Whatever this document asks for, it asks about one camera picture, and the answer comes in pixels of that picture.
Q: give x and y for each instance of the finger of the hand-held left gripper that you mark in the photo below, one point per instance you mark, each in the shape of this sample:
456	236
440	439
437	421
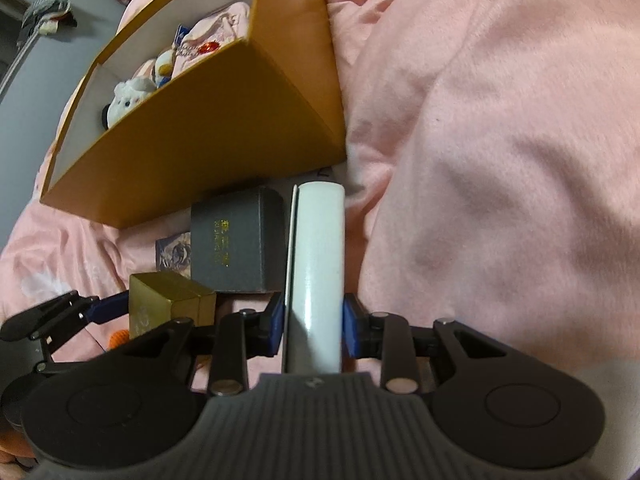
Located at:
75	357
107	307

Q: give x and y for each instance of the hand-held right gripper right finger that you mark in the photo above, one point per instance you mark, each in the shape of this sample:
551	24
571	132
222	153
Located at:
351	330

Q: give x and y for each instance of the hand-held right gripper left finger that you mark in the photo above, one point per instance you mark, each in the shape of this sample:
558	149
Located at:
274	327

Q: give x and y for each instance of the crocheted orange fruit charm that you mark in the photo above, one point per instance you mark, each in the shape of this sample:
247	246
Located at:
119	338

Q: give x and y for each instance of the gold box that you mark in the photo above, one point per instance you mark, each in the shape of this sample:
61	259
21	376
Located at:
170	300

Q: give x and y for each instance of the white box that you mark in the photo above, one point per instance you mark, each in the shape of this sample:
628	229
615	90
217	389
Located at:
317	260

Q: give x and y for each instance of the illustrated card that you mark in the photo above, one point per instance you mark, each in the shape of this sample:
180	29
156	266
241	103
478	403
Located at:
174	256

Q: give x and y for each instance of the dark grey box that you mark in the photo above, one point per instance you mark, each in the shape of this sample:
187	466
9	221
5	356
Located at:
235	240

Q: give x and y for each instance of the orange cardboard box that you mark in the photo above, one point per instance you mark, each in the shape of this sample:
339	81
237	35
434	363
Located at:
200	150

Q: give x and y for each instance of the white plush with striped hat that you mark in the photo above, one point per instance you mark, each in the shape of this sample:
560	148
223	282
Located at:
127	97

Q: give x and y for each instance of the red panda plush blue hat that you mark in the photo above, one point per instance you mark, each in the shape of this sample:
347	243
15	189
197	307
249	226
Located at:
162	67

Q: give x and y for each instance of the pink mini backpack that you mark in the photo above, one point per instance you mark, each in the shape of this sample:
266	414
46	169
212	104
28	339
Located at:
215	30

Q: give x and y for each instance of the pink printed duvet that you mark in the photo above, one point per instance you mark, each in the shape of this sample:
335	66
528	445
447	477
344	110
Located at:
500	160

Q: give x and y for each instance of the pile of grey clothes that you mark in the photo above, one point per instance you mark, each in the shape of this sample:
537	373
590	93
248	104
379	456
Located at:
50	10

